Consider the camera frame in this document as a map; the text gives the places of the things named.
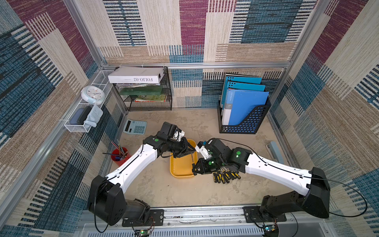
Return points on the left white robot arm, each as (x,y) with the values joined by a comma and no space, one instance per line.
(106,196)

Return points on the light blue cloth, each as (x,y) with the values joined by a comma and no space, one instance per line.
(93,117)

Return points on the black perforated file holder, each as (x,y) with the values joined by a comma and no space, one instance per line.
(251,122)

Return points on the green book on shelf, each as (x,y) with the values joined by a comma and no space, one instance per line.
(135,91)

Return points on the blue front folder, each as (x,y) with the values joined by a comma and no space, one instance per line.
(239,103)

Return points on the red pen cup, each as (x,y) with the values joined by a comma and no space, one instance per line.
(119,155)

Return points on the teal calculator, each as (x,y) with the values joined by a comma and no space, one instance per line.
(135,127)

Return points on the black wire shelf rack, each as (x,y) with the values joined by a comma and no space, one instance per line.
(160,102)

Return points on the white folio box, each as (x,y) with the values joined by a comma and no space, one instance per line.
(136,75)

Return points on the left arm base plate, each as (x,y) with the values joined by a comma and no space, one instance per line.
(152,218)

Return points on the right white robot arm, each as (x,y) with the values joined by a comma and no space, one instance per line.
(310,189)

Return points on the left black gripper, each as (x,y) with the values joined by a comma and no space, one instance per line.
(185,149)

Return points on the white round clock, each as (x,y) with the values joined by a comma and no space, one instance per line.
(93,95)

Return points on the yellow storage tray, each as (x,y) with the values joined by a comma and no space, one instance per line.
(182,167)

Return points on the teal middle folder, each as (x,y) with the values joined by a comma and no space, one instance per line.
(241,86)

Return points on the dark phone in basket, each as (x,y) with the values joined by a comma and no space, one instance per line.
(80,116)

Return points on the teal rear folder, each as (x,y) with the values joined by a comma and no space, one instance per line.
(243,79)

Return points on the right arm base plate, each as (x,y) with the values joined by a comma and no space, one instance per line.
(252,214)

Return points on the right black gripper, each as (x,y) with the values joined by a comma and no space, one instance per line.
(203,165)

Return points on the pile of file tools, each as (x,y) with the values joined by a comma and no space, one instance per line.
(224,176)

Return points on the teal folder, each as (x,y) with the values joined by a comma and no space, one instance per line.
(243,79)
(241,86)

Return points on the white wire wall basket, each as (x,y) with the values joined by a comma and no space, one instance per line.
(101,81)

